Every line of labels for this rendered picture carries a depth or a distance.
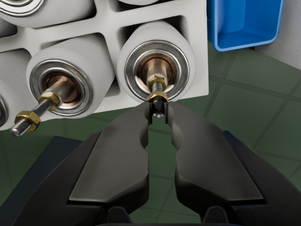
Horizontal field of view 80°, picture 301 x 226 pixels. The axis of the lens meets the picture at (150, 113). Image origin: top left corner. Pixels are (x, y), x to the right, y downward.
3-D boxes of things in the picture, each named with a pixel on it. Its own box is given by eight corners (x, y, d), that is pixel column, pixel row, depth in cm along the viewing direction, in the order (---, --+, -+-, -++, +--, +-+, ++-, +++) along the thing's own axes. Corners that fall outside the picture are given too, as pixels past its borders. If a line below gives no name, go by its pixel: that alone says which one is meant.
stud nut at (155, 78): (167, 90, 19) (167, 93, 18) (151, 93, 19) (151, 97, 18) (163, 72, 18) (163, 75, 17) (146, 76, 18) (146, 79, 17)
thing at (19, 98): (78, 61, 39) (27, 98, 23) (59, 93, 43) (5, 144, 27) (33, 31, 36) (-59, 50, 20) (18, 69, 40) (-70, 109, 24)
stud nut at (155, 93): (169, 107, 16) (170, 113, 15) (150, 111, 16) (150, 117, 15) (165, 87, 15) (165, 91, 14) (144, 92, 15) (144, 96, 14)
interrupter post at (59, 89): (49, 84, 22) (34, 95, 19) (64, 76, 22) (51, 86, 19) (62, 100, 23) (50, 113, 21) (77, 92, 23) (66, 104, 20)
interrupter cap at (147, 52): (122, 96, 23) (121, 98, 22) (128, 32, 19) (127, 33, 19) (179, 105, 24) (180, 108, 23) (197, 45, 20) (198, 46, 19)
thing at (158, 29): (129, 63, 39) (113, 102, 23) (135, 13, 34) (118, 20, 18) (173, 71, 39) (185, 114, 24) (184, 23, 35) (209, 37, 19)
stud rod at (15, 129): (51, 92, 21) (6, 130, 14) (58, 88, 21) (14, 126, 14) (57, 99, 21) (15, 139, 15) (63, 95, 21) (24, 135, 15)
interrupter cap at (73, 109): (18, 75, 22) (14, 77, 21) (67, 45, 20) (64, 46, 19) (61, 122, 25) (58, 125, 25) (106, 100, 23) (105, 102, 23)
